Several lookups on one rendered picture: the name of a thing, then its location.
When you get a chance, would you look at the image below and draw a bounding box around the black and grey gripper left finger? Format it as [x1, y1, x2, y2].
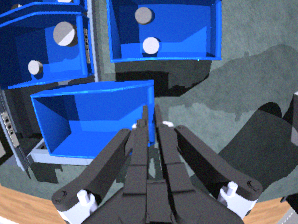
[51, 105, 149, 224]

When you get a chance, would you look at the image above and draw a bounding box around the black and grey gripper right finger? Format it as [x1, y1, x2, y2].
[154, 104, 263, 224]

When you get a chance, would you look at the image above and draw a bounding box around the grey low shelf rack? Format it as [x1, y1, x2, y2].
[0, 0, 101, 171]

